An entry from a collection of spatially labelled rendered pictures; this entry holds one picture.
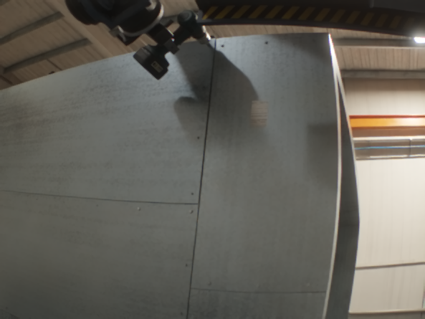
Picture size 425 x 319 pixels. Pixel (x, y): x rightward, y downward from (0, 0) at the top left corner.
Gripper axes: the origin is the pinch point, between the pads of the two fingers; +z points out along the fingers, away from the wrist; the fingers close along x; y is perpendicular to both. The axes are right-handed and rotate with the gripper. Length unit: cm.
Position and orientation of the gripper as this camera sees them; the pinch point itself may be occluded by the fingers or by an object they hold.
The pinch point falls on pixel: (168, 44)
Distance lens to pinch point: 129.5
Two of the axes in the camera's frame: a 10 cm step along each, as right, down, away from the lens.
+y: 7.0, -7.1, -0.6
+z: 3.9, 3.1, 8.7
